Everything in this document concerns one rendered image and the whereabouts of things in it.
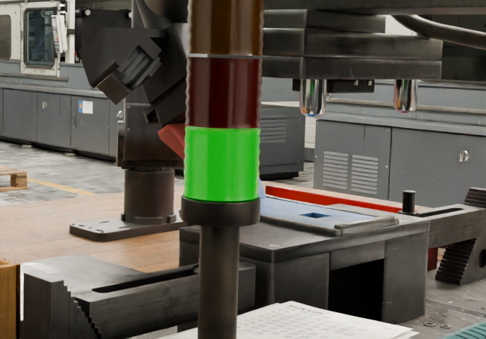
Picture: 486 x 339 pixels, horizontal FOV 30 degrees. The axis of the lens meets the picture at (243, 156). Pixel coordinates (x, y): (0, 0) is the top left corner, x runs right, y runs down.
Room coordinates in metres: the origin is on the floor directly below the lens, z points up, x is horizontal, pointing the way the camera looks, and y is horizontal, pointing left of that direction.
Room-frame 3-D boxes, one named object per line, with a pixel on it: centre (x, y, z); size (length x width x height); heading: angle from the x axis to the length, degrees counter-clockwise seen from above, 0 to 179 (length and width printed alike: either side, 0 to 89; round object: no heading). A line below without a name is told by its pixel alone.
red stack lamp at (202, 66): (0.45, 0.01, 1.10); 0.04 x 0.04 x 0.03
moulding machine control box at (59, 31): (9.47, 1.91, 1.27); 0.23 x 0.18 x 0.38; 132
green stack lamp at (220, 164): (0.45, 0.01, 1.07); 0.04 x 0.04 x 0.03
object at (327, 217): (0.77, -0.04, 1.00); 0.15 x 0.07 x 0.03; 46
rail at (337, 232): (0.73, -0.03, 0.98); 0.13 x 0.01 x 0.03; 46
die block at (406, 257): (0.73, -0.06, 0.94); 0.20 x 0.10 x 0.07; 136
